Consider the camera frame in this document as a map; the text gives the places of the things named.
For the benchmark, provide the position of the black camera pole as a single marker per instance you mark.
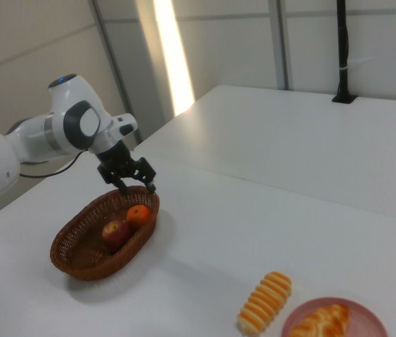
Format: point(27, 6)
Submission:
point(342, 52)

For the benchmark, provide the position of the orange toy mandarin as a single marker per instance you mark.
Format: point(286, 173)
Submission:
point(138, 216)

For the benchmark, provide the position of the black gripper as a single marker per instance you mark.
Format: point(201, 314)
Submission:
point(117, 158)

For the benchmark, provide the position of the red toy apple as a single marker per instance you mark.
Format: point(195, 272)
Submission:
point(115, 233)

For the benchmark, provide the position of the braided toy bread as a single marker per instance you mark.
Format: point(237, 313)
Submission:
point(321, 321)

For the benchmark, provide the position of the striped toy bread roll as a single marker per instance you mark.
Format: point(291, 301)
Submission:
point(264, 302)

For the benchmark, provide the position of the pink plate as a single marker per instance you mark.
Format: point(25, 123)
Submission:
point(363, 323)

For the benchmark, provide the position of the brown woven basket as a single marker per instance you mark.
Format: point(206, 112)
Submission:
point(78, 259)

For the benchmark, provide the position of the grey partition post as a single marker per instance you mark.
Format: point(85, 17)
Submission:
point(281, 42)
point(108, 45)

